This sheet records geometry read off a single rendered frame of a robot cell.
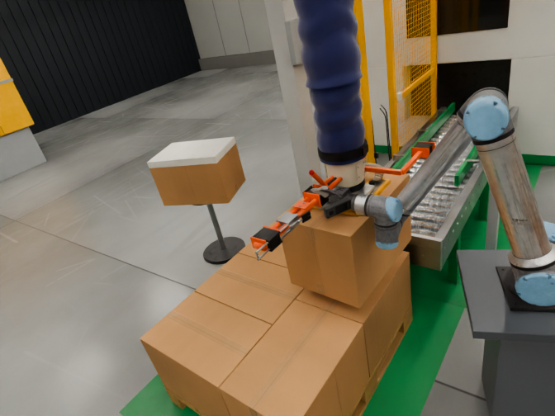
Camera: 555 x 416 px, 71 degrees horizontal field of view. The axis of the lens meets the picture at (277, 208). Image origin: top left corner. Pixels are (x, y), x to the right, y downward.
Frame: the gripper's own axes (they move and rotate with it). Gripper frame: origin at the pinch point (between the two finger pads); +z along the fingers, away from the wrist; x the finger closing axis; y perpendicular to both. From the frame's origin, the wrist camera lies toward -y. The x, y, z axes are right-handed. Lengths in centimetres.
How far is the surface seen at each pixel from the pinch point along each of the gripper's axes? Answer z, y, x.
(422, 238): -24, 63, -57
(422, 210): -11, 103, -64
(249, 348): 22, -41, -64
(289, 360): 0, -37, -63
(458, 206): -32, 105, -58
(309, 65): 4, 17, 51
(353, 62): -11, 26, 49
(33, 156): 733, 130, -106
